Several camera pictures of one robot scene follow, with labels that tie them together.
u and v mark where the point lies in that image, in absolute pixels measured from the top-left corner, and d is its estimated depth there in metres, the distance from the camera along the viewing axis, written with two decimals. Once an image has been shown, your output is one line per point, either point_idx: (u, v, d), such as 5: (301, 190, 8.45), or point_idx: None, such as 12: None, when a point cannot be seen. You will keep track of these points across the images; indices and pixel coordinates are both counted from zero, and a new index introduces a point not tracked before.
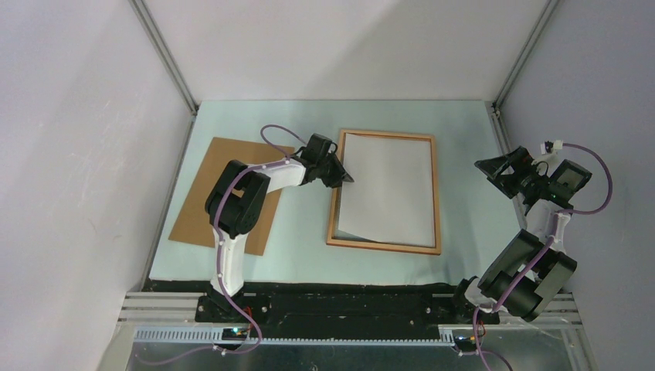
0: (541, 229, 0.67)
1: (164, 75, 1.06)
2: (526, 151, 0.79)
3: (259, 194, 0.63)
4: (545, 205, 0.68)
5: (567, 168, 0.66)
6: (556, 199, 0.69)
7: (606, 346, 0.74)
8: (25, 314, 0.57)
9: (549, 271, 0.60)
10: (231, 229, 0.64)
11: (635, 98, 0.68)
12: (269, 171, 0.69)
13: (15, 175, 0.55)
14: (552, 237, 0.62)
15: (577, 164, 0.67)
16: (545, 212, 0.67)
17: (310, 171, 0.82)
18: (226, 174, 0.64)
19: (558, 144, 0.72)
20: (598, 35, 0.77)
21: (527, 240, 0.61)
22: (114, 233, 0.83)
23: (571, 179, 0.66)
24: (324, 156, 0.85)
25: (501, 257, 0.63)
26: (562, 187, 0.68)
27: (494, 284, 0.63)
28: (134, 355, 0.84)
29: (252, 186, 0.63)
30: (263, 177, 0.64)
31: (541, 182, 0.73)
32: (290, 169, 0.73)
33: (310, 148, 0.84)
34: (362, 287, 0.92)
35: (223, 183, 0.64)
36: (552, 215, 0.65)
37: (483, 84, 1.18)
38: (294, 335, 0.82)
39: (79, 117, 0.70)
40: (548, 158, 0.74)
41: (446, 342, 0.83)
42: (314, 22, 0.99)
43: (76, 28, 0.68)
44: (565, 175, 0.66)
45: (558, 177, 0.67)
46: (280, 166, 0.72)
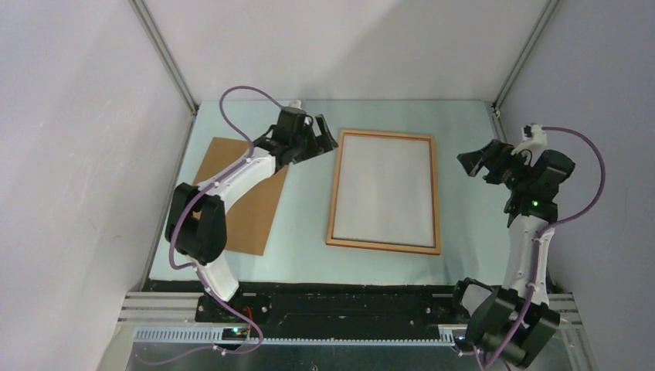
0: (519, 271, 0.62)
1: (163, 76, 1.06)
2: (501, 144, 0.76)
3: (212, 220, 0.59)
4: (525, 232, 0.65)
5: (548, 168, 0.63)
6: (539, 205, 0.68)
7: (606, 347, 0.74)
8: (25, 314, 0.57)
9: (537, 322, 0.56)
10: (204, 254, 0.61)
11: (633, 98, 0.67)
12: (225, 181, 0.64)
13: (15, 174, 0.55)
14: (532, 287, 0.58)
15: (558, 158, 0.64)
16: (527, 236, 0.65)
17: (285, 154, 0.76)
18: (176, 203, 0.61)
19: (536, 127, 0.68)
20: (598, 34, 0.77)
21: (507, 297, 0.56)
22: (114, 233, 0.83)
23: (554, 177, 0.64)
24: (297, 132, 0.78)
25: (483, 322, 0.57)
26: (544, 185, 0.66)
27: (483, 343, 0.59)
28: (134, 355, 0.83)
29: (206, 212, 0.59)
30: (216, 201, 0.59)
31: (522, 182, 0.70)
32: (255, 165, 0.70)
33: (280, 126, 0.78)
34: (362, 287, 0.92)
35: (176, 212, 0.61)
36: (534, 243, 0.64)
37: (483, 84, 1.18)
38: (295, 335, 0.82)
39: (79, 116, 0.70)
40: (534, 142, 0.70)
41: (446, 342, 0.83)
42: (314, 22, 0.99)
43: (75, 28, 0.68)
44: (548, 175, 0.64)
45: (540, 177, 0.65)
46: (239, 168, 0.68)
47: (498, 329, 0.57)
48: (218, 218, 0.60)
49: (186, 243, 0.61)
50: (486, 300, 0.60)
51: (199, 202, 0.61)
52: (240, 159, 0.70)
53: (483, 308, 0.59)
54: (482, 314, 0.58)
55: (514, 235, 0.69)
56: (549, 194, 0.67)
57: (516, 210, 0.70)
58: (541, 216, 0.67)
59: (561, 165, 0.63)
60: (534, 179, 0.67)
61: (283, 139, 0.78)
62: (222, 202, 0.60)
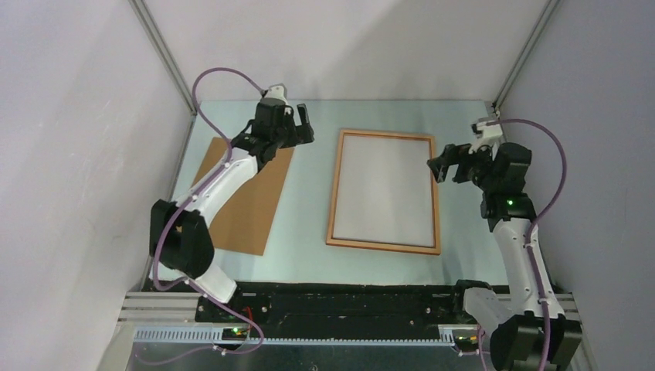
0: (526, 287, 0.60)
1: (163, 76, 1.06)
2: (454, 146, 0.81)
3: (193, 237, 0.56)
4: (514, 239, 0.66)
5: (510, 164, 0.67)
6: (514, 203, 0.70)
7: (607, 347, 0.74)
8: (24, 314, 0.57)
9: (562, 338, 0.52)
10: (191, 270, 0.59)
11: (632, 98, 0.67)
12: (203, 192, 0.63)
13: (16, 174, 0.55)
14: (545, 302, 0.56)
15: (512, 148, 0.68)
16: (517, 243, 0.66)
17: (266, 150, 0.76)
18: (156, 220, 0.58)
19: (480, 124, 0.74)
20: (597, 34, 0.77)
21: (524, 323, 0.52)
22: (114, 233, 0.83)
23: (519, 171, 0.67)
24: (276, 126, 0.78)
25: (510, 352, 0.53)
26: (511, 180, 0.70)
27: (518, 369, 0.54)
28: (134, 355, 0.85)
29: (185, 230, 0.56)
30: (195, 217, 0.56)
31: (491, 182, 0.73)
32: (234, 170, 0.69)
33: (259, 119, 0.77)
34: (361, 287, 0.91)
35: (157, 229, 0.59)
36: (527, 249, 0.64)
37: (483, 84, 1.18)
38: (295, 335, 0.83)
39: (79, 116, 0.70)
40: (489, 136, 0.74)
41: (446, 342, 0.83)
42: (313, 22, 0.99)
43: (75, 28, 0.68)
44: (513, 171, 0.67)
45: (507, 174, 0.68)
46: (218, 174, 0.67)
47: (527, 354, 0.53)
48: (198, 234, 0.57)
49: (171, 260, 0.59)
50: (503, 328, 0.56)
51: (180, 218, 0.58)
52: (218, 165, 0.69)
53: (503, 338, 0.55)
54: (505, 345, 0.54)
55: (503, 244, 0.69)
56: (517, 188, 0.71)
57: (495, 214, 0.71)
58: (519, 214, 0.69)
59: (519, 157, 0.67)
60: (500, 176, 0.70)
61: (264, 133, 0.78)
62: (201, 218, 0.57)
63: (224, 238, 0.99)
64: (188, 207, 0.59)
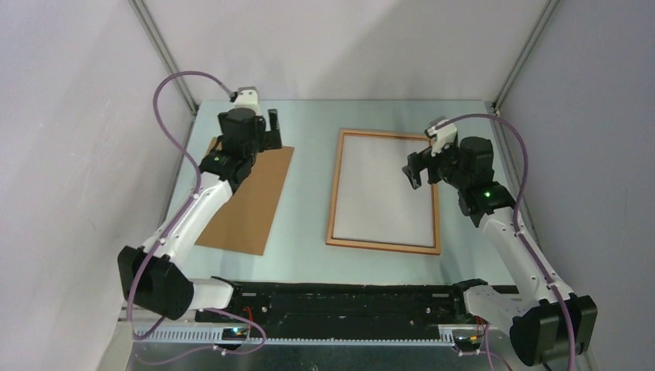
0: (532, 277, 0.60)
1: (163, 76, 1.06)
2: (417, 154, 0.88)
3: (167, 283, 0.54)
4: (504, 231, 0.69)
5: (476, 158, 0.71)
6: (491, 194, 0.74)
7: (606, 347, 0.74)
8: (26, 314, 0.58)
9: (582, 318, 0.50)
10: (171, 313, 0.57)
11: (630, 100, 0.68)
12: (172, 233, 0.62)
13: (18, 175, 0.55)
14: (554, 286, 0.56)
15: (473, 143, 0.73)
16: (507, 233, 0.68)
17: (239, 169, 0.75)
18: (123, 271, 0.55)
19: (432, 131, 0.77)
20: (596, 34, 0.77)
21: (543, 314, 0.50)
22: (114, 233, 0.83)
23: (485, 164, 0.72)
24: (246, 139, 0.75)
25: (539, 346, 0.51)
26: (480, 172, 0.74)
27: (549, 359, 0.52)
28: (134, 355, 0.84)
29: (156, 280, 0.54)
30: (166, 266, 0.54)
31: (463, 178, 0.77)
32: (204, 200, 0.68)
33: (229, 137, 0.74)
34: (362, 287, 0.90)
35: (127, 280, 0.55)
36: (520, 238, 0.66)
37: (483, 84, 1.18)
38: (294, 335, 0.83)
39: (79, 116, 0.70)
40: (445, 135, 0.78)
41: (446, 342, 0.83)
42: (314, 22, 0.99)
43: (75, 29, 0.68)
44: (480, 164, 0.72)
45: (475, 168, 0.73)
46: (188, 208, 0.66)
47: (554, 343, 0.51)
48: (171, 280, 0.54)
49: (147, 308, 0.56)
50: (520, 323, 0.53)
51: (150, 264, 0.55)
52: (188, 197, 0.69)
53: (526, 335, 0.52)
54: (531, 339, 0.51)
55: (495, 240, 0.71)
56: (488, 178, 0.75)
57: (476, 209, 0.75)
58: (497, 204, 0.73)
59: (483, 149, 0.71)
60: (470, 171, 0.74)
61: (235, 150, 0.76)
62: (172, 263, 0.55)
63: (222, 239, 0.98)
64: (158, 253, 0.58)
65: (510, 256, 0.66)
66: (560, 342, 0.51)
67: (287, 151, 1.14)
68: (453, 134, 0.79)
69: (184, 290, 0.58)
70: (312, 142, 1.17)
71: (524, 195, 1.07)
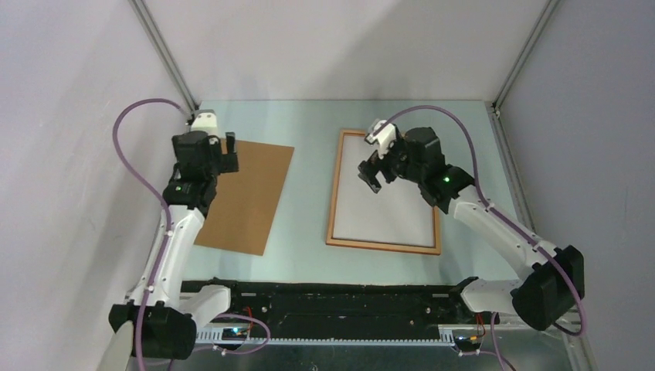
0: (517, 244, 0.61)
1: (162, 76, 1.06)
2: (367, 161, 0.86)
3: (167, 327, 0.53)
4: (476, 209, 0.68)
5: (425, 148, 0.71)
6: (450, 180, 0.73)
7: (607, 347, 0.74)
8: (26, 313, 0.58)
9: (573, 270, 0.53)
10: (181, 355, 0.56)
11: (630, 100, 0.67)
12: (157, 277, 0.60)
13: (17, 174, 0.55)
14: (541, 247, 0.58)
15: (415, 136, 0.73)
16: (479, 212, 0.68)
17: (205, 192, 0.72)
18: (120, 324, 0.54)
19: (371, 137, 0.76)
20: (595, 35, 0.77)
21: (543, 279, 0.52)
22: (114, 233, 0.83)
23: (436, 150, 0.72)
24: (203, 160, 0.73)
25: (551, 310, 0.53)
26: (433, 161, 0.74)
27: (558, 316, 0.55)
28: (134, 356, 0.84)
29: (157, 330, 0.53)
30: (164, 311, 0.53)
31: (419, 172, 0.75)
32: (180, 235, 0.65)
33: (185, 162, 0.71)
34: (362, 287, 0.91)
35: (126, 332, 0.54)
36: (491, 210, 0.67)
37: (483, 84, 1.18)
38: (294, 335, 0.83)
39: (79, 116, 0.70)
40: (385, 137, 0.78)
41: (446, 342, 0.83)
42: (313, 22, 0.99)
43: (75, 28, 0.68)
44: (429, 152, 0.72)
45: (426, 158, 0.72)
46: (166, 247, 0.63)
47: (560, 301, 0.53)
48: (173, 323, 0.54)
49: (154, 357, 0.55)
50: (526, 296, 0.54)
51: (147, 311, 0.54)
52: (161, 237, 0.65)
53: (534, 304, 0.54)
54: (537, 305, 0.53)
55: (469, 219, 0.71)
56: (441, 165, 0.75)
57: (442, 197, 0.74)
58: (459, 186, 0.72)
59: (429, 139, 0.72)
60: (422, 163, 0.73)
61: (195, 174, 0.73)
62: (169, 308, 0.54)
63: (220, 238, 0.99)
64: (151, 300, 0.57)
65: (492, 233, 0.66)
66: (565, 299, 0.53)
67: (288, 150, 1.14)
68: (394, 132, 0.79)
69: (188, 330, 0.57)
70: (312, 143, 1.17)
71: (525, 196, 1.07)
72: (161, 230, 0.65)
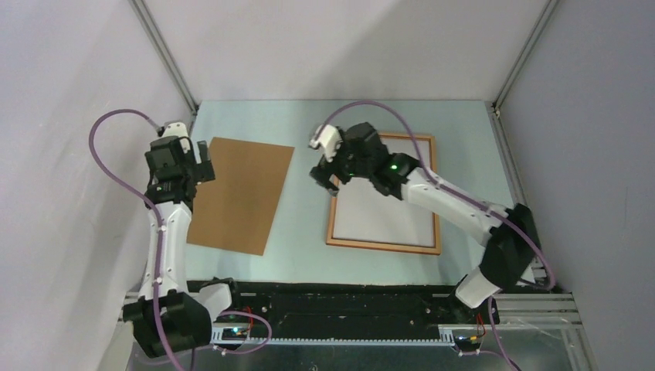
0: (472, 213, 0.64)
1: (163, 76, 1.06)
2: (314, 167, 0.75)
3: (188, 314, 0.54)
4: (427, 189, 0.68)
5: (366, 141, 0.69)
6: (397, 165, 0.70)
7: (607, 346, 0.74)
8: (26, 312, 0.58)
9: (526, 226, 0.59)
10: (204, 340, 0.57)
11: (630, 100, 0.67)
12: (163, 268, 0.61)
13: (17, 174, 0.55)
14: (493, 212, 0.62)
15: (355, 132, 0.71)
16: (432, 190, 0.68)
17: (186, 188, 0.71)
18: (139, 327, 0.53)
19: (313, 141, 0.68)
20: (595, 34, 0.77)
21: (501, 242, 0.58)
22: (114, 233, 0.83)
23: (377, 140, 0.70)
24: (179, 160, 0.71)
25: (516, 267, 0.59)
26: (377, 153, 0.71)
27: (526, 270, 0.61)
28: (134, 355, 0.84)
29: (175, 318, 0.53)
30: (179, 297, 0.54)
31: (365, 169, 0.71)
32: (174, 228, 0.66)
33: (161, 164, 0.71)
34: (361, 287, 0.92)
35: (146, 333, 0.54)
36: (440, 188, 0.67)
37: (483, 84, 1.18)
38: (294, 335, 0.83)
39: (79, 116, 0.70)
40: (330, 138, 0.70)
41: (447, 342, 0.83)
42: (313, 22, 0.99)
43: (75, 29, 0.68)
44: (370, 141, 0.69)
45: (368, 148, 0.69)
46: (163, 243, 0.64)
47: (524, 258, 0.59)
48: (190, 307, 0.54)
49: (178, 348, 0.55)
50: (491, 259, 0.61)
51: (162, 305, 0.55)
52: (155, 234, 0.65)
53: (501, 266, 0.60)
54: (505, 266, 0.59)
55: (421, 202, 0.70)
56: (385, 156, 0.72)
57: (393, 185, 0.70)
58: (407, 171, 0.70)
59: (367, 132, 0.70)
60: (367, 156, 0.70)
61: (173, 175, 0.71)
62: (183, 294, 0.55)
63: (220, 237, 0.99)
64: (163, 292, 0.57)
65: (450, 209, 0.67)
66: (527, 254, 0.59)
67: (288, 151, 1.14)
68: (337, 132, 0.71)
69: (205, 316, 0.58)
70: None
71: (525, 195, 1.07)
72: (154, 228, 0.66)
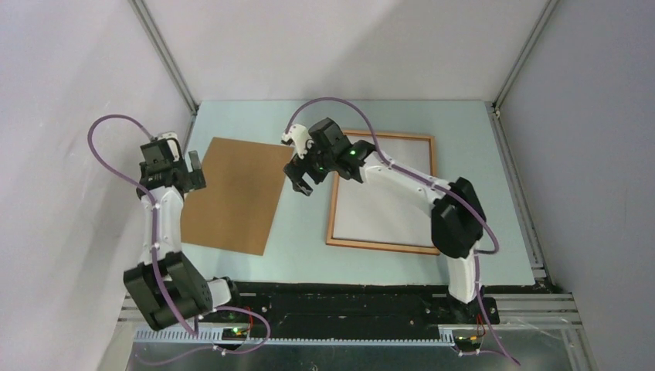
0: (418, 188, 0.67)
1: (162, 76, 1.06)
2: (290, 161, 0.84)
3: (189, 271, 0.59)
4: (381, 170, 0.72)
5: (321, 134, 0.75)
6: (356, 151, 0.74)
7: (606, 346, 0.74)
8: (26, 313, 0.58)
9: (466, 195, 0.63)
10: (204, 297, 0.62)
11: (630, 101, 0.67)
12: (160, 236, 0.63)
13: (17, 175, 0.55)
14: (437, 185, 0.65)
15: (316, 126, 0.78)
16: (385, 171, 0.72)
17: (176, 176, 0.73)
18: (142, 290, 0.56)
19: (284, 135, 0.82)
20: (595, 35, 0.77)
21: (442, 211, 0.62)
22: (114, 233, 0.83)
23: (334, 131, 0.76)
24: (167, 157, 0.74)
25: (458, 233, 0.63)
26: (337, 143, 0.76)
27: (472, 239, 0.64)
28: (134, 355, 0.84)
29: (178, 277, 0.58)
30: (178, 256, 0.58)
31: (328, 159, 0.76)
32: (167, 205, 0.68)
33: (151, 161, 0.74)
34: (361, 287, 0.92)
35: (149, 297, 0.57)
36: (392, 168, 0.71)
37: (483, 84, 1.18)
38: (294, 335, 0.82)
39: (79, 117, 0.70)
40: (298, 134, 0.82)
41: (446, 342, 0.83)
42: (313, 22, 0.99)
43: (74, 29, 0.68)
44: (329, 132, 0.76)
45: (327, 137, 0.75)
46: (157, 217, 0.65)
47: (466, 227, 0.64)
48: (189, 266, 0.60)
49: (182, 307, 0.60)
50: (438, 228, 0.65)
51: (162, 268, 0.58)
52: (149, 213, 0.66)
53: (447, 233, 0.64)
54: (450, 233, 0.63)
55: (378, 182, 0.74)
56: (346, 144, 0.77)
57: (354, 169, 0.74)
58: (364, 155, 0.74)
59: (325, 125, 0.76)
60: (327, 147, 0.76)
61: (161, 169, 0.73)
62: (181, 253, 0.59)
63: (218, 238, 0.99)
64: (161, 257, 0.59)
65: (403, 188, 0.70)
66: (470, 222, 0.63)
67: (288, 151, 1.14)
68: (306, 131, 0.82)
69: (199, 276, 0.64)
70: None
71: (525, 195, 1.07)
72: (147, 209, 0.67)
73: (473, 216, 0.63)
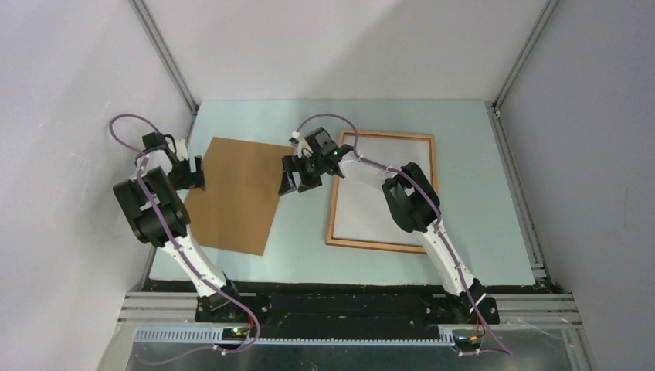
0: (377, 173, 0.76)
1: (162, 75, 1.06)
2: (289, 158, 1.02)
3: (169, 180, 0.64)
4: (351, 161, 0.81)
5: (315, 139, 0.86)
6: (338, 153, 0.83)
7: (607, 346, 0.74)
8: (25, 314, 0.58)
9: (413, 175, 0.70)
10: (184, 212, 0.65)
11: (632, 100, 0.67)
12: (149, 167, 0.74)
13: (16, 175, 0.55)
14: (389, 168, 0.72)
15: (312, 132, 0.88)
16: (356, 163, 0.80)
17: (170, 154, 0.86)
18: (127, 196, 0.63)
19: (295, 133, 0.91)
20: (596, 34, 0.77)
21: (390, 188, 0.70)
22: (114, 233, 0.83)
23: (324, 137, 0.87)
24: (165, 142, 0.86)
25: (411, 212, 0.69)
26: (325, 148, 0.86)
27: (426, 216, 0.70)
28: (134, 355, 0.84)
29: (157, 183, 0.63)
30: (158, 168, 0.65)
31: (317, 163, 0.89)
32: (157, 156, 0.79)
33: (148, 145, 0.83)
34: (362, 287, 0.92)
35: (135, 207, 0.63)
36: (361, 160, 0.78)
37: (483, 84, 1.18)
38: (295, 335, 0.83)
39: (79, 116, 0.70)
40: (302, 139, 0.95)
41: (447, 342, 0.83)
42: (313, 22, 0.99)
43: (74, 28, 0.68)
44: (320, 137, 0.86)
45: (317, 141, 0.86)
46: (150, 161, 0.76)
47: (416, 205, 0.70)
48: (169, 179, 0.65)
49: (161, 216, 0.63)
50: (391, 207, 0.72)
51: (147, 183, 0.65)
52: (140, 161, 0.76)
53: (400, 212, 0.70)
54: (398, 209, 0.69)
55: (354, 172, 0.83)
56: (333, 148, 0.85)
57: (336, 167, 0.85)
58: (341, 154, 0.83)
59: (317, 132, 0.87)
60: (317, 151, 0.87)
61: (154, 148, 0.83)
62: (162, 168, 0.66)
63: (217, 237, 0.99)
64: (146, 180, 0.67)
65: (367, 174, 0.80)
66: (422, 202, 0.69)
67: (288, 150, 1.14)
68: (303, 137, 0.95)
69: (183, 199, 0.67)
70: None
71: (525, 195, 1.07)
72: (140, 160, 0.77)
73: (422, 195, 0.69)
